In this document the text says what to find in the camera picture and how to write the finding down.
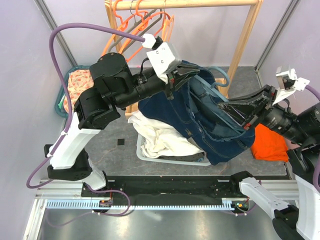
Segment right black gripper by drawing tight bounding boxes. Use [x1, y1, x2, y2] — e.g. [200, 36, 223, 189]
[218, 81, 312, 143]

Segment white garment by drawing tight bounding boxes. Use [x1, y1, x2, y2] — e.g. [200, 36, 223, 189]
[127, 110, 204, 159]

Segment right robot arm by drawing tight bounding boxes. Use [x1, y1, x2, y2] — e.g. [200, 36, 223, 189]
[217, 85, 320, 240]

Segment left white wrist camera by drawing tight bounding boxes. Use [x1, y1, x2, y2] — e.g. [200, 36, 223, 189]
[142, 33, 182, 84]

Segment pink floral cloth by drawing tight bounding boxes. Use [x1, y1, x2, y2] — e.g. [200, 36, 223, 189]
[67, 69, 94, 111]

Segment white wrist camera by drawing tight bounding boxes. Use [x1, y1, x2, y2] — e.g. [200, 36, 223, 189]
[272, 66, 310, 106]
[142, 33, 182, 84]

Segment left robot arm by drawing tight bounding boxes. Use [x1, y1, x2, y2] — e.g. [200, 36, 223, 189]
[47, 53, 200, 197]

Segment white slotted cable duct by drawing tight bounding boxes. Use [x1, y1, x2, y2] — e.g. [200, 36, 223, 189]
[46, 199, 240, 211]

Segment small black square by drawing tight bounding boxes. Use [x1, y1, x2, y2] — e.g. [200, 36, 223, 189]
[117, 138, 125, 146]

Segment orange hanger of grey garment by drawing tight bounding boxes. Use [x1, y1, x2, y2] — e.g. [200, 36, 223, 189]
[119, 7, 163, 63]

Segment blue-grey hanger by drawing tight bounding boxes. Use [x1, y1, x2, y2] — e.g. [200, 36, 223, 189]
[193, 66, 245, 133]

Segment white plastic basket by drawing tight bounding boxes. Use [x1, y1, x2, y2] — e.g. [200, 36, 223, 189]
[136, 134, 211, 167]

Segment orange folded cloth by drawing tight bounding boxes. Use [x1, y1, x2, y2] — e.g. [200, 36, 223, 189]
[251, 124, 289, 163]

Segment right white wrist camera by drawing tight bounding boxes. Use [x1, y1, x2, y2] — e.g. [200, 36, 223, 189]
[272, 66, 310, 106]

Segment teal plastic bin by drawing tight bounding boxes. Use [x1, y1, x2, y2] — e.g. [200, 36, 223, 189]
[54, 65, 90, 119]

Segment blue denim jeans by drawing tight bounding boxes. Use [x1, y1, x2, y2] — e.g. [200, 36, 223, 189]
[138, 76, 255, 165]

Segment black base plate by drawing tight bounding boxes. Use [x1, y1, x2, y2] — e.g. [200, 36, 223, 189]
[80, 174, 241, 207]

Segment wooden clothes rack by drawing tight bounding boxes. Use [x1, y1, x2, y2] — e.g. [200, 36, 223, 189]
[116, 0, 263, 97]

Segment dark grey dotted garment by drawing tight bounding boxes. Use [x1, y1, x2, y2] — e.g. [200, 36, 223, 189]
[158, 152, 205, 162]

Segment orange hanger of white garment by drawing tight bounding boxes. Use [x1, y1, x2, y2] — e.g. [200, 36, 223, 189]
[148, 0, 175, 42]

